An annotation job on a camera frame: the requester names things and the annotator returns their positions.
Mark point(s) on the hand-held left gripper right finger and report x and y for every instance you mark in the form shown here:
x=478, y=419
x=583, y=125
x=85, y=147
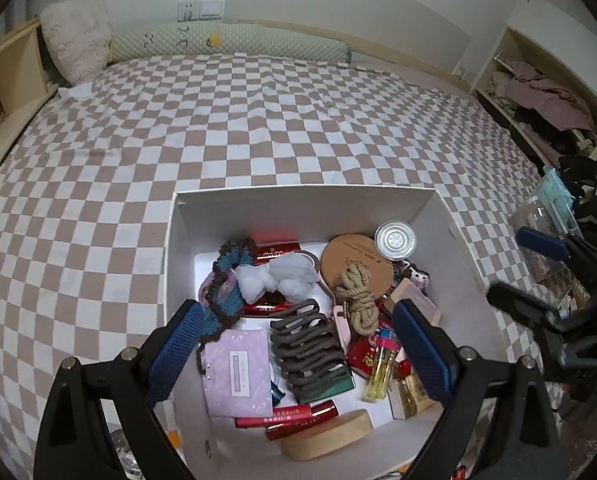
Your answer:
x=421, y=350

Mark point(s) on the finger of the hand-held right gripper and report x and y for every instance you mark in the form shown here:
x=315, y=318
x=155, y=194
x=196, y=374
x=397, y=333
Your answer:
x=520, y=305
x=540, y=242

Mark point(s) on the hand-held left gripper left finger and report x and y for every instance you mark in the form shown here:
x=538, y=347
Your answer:
x=178, y=350

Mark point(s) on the yellow clear lighter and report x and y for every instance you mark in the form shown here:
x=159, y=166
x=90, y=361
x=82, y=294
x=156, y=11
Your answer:
x=381, y=365

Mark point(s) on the pink square compact box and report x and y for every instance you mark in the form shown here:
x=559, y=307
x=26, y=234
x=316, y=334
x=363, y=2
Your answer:
x=421, y=305

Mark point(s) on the gold packet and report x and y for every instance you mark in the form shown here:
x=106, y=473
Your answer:
x=408, y=402

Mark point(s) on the red packet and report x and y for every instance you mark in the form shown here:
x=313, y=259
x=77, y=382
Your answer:
x=363, y=357

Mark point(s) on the purple card wallet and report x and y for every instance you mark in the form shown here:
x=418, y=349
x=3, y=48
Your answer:
x=236, y=370

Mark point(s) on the black white patterned scrunchie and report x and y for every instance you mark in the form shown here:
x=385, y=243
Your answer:
x=416, y=275

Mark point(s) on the pink plastic hook clip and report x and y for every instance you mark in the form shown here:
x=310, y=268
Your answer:
x=341, y=327

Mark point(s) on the blue crochet piece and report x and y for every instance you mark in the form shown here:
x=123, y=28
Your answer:
x=226, y=260

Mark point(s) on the green box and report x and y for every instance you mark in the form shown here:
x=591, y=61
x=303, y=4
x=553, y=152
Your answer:
x=328, y=392

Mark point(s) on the clear round lid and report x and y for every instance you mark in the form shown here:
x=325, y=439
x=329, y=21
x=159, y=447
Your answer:
x=396, y=240

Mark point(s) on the round wooden disc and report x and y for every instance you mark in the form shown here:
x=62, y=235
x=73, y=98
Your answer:
x=343, y=255

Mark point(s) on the white fluffy plush bow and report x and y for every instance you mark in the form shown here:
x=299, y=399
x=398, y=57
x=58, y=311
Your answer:
x=278, y=277

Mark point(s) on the red lipstick tube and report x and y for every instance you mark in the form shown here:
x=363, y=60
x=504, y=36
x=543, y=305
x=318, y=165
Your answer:
x=293, y=430
x=288, y=412

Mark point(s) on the white cardboard box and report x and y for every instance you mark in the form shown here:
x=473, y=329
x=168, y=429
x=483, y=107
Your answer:
x=303, y=215

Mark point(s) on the clear plastic storage box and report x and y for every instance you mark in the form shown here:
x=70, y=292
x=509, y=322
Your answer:
x=533, y=215

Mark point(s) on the teal packet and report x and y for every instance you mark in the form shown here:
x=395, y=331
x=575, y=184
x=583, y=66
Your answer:
x=555, y=200

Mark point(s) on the black bag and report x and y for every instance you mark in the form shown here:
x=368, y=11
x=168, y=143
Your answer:
x=588, y=195

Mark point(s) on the clear bottle white label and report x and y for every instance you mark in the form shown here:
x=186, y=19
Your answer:
x=128, y=455

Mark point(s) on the pile of pink clothes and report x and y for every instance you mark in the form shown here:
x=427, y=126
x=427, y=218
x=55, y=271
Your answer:
x=543, y=95

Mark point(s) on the checkered bed sheet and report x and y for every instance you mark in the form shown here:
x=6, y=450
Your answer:
x=103, y=185

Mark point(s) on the wooden clothes shelf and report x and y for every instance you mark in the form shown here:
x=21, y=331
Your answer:
x=488, y=65

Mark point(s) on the white tissue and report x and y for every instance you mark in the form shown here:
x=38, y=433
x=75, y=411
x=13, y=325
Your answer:
x=76, y=91

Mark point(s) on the green long bolster pillow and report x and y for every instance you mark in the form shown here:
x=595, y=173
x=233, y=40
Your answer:
x=253, y=45

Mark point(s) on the wooden bedside shelf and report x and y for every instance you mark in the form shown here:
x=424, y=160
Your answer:
x=8, y=70

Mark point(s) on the white fluffy pillow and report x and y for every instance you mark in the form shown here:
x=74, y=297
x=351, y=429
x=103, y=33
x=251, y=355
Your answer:
x=76, y=35

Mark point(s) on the white wall socket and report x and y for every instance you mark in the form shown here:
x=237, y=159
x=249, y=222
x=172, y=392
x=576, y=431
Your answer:
x=188, y=11

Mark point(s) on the white wall switch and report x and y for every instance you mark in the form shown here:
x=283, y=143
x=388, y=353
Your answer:
x=211, y=9

